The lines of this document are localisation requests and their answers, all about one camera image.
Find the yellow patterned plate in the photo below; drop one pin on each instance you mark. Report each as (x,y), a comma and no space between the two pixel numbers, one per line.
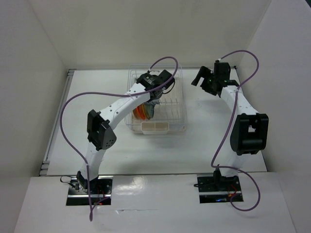
(146,113)

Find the beige cutlery holder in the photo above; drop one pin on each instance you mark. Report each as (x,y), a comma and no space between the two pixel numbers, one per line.
(154,128)

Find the orange plate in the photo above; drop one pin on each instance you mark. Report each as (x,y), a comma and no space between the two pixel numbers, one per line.
(139,113)

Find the blue patterned plate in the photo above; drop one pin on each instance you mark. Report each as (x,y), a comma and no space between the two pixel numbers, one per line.
(151,107)

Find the white wire dish rack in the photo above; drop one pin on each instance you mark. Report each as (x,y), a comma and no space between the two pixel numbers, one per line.
(171,109)

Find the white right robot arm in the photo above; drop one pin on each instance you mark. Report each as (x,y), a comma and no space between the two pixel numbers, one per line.
(247,132)

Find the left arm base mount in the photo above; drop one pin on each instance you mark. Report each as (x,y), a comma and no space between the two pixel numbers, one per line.
(77,195)

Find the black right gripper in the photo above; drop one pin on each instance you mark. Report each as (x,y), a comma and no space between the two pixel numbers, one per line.
(204,72)

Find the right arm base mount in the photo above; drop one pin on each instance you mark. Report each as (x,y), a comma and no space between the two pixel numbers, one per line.
(214,189)

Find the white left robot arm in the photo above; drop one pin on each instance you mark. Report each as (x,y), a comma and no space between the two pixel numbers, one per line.
(141,98)

